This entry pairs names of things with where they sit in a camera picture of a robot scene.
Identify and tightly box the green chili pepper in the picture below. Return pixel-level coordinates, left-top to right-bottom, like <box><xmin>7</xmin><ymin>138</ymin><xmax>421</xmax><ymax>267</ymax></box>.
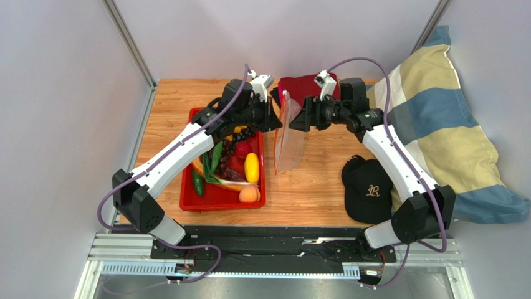
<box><xmin>210</xmin><ymin>141</ymin><xmax>224</xmax><ymax>174</ymax></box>

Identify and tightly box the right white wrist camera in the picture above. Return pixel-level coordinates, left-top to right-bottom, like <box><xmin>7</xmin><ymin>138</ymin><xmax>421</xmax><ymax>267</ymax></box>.
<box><xmin>314</xmin><ymin>70</ymin><xmax>337</xmax><ymax>101</ymax></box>

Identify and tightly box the purple cable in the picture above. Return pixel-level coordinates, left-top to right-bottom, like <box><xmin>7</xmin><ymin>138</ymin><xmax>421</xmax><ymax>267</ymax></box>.
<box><xmin>97</xmin><ymin>63</ymin><xmax>251</xmax><ymax>285</ymax></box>
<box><xmin>325</xmin><ymin>57</ymin><xmax>448</xmax><ymax>290</ymax></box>

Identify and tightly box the black folded cloth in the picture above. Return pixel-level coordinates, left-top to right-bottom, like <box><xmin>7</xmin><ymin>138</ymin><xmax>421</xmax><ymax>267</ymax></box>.
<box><xmin>270</xmin><ymin>87</ymin><xmax>282</xmax><ymax>108</ymax></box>

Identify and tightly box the yellow banana bunch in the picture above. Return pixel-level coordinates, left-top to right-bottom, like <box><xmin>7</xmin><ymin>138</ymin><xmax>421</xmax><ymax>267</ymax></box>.
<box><xmin>225</xmin><ymin>126</ymin><xmax>246</xmax><ymax>142</ymax></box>

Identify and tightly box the yellow lemon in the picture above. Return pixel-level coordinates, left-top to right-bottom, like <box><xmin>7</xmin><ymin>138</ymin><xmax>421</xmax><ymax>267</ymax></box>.
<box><xmin>244</xmin><ymin>153</ymin><xmax>260</xmax><ymax>184</ymax></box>

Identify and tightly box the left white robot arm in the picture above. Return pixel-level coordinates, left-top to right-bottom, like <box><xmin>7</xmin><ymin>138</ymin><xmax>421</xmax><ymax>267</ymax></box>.
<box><xmin>112</xmin><ymin>75</ymin><xmax>282</xmax><ymax>245</ymax></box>

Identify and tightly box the striped blue yellow pillow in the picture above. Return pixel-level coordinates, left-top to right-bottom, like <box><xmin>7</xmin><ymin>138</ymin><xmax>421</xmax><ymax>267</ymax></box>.
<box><xmin>368</xmin><ymin>26</ymin><xmax>530</xmax><ymax>224</ymax></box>

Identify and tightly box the dark green cucumber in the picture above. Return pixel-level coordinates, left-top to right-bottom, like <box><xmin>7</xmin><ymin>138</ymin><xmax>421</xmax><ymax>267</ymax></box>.
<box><xmin>192</xmin><ymin>169</ymin><xmax>205</xmax><ymax>197</ymax></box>

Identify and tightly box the green scallion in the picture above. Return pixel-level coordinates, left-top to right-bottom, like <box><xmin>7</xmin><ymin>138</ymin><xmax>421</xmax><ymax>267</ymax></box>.
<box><xmin>198</xmin><ymin>148</ymin><xmax>257</xmax><ymax>186</ymax></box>

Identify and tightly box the red strawberry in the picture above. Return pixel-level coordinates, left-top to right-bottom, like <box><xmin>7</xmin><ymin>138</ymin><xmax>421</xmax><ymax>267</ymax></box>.
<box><xmin>234</xmin><ymin>141</ymin><xmax>253</xmax><ymax>159</ymax></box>

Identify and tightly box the blueberry cluster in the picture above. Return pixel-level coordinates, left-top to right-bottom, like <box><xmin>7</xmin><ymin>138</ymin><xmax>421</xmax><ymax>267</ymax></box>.
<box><xmin>233</xmin><ymin>127</ymin><xmax>256</xmax><ymax>143</ymax></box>

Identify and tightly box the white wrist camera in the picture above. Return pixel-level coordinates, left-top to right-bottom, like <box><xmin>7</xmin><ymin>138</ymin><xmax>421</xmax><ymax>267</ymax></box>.
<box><xmin>248</xmin><ymin>70</ymin><xmax>274</xmax><ymax>103</ymax></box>
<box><xmin>314</xmin><ymin>70</ymin><xmax>337</xmax><ymax>101</ymax></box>

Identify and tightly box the peach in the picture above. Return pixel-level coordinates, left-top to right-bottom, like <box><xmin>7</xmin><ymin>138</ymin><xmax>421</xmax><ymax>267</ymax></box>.
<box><xmin>239</xmin><ymin>185</ymin><xmax>261</xmax><ymax>203</ymax></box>

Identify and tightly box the clear zip top bag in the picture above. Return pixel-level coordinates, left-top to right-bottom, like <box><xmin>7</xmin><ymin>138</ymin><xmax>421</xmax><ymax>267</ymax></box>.
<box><xmin>274</xmin><ymin>90</ymin><xmax>305</xmax><ymax>175</ymax></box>

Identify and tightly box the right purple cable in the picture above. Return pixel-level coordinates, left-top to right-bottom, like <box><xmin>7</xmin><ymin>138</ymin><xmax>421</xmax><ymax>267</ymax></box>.
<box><xmin>325</xmin><ymin>57</ymin><xmax>448</xmax><ymax>290</ymax></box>

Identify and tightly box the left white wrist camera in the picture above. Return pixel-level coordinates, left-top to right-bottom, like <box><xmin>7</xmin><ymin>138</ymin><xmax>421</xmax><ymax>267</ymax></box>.
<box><xmin>248</xmin><ymin>70</ymin><xmax>274</xmax><ymax>103</ymax></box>

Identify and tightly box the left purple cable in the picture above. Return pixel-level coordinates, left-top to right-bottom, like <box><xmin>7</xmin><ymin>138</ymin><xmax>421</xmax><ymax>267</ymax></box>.
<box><xmin>97</xmin><ymin>63</ymin><xmax>251</xmax><ymax>285</ymax></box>

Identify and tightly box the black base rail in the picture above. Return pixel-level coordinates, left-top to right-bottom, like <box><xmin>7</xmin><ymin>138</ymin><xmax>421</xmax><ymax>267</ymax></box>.
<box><xmin>150</xmin><ymin>225</ymin><xmax>397</xmax><ymax>284</ymax></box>

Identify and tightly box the purple grape bunch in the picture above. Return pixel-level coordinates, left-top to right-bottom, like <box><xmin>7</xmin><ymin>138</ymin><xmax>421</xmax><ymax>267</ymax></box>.
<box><xmin>215</xmin><ymin>140</ymin><xmax>246</xmax><ymax>182</ymax></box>

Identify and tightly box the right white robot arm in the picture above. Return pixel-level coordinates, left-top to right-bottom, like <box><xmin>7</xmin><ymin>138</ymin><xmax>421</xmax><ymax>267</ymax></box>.
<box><xmin>289</xmin><ymin>73</ymin><xmax>456</xmax><ymax>249</ymax></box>

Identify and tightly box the black baseball cap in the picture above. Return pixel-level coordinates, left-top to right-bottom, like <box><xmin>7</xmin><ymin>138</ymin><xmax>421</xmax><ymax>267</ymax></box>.
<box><xmin>341</xmin><ymin>155</ymin><xmax>393</xmax><ymax>224</ymax></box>

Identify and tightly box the red plastic tray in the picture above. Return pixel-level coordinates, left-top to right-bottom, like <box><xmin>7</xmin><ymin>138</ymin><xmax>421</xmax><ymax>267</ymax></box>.
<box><xmin>179</xmin><ymin>132</ymin><xmax>267</xmax><ymax>211</ymax></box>

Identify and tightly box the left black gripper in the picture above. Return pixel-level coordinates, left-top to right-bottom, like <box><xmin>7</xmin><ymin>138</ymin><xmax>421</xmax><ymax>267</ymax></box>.
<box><xmin>233</xmin><ymin>95</ymin><xmax>282</xmax><ymax>133</ymax></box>

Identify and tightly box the dark red folded cloth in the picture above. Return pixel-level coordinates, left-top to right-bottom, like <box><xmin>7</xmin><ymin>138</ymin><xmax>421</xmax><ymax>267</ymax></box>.
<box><xmin>277</xmin><ymin>74</ymin><xmax>322</xmax><ymax>106</ymax></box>

